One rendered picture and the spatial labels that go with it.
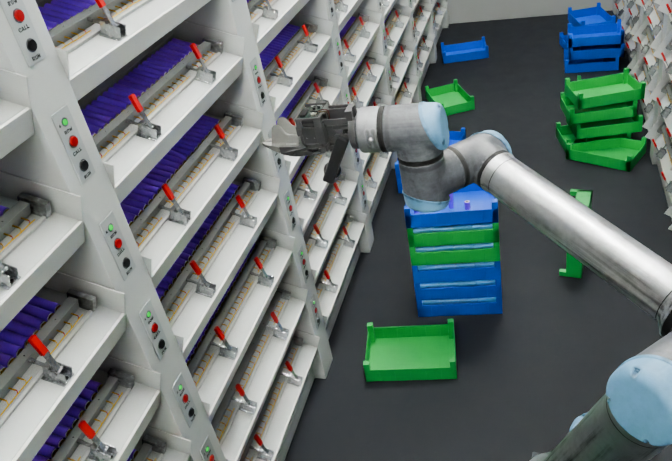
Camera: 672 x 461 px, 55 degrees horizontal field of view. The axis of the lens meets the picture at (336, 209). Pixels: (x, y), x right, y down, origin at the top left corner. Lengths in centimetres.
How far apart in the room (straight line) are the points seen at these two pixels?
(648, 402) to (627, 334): 139
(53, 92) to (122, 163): 22
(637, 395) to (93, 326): 86
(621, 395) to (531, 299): 148
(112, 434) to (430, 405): 114
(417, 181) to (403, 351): 114
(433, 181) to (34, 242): 71
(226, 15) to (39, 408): 97
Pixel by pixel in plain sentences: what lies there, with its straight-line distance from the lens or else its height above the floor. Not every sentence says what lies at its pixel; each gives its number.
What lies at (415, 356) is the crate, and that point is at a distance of 229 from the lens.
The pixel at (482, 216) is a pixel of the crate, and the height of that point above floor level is 43.
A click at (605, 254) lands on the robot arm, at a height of 94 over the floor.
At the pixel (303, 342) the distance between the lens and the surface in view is 218.
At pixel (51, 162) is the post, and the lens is 108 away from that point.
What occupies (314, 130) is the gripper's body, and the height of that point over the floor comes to 111.
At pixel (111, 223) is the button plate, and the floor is 111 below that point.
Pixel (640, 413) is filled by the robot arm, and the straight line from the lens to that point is 103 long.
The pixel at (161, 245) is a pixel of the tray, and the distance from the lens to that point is 135.
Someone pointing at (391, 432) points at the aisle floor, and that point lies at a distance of 211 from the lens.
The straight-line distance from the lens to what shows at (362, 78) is 294.
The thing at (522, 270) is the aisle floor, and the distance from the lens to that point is 261.
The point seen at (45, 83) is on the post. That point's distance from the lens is 107.
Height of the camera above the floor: 166
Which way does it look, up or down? 32 degrees down
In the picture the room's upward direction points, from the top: 11 degrees counter-clockwise
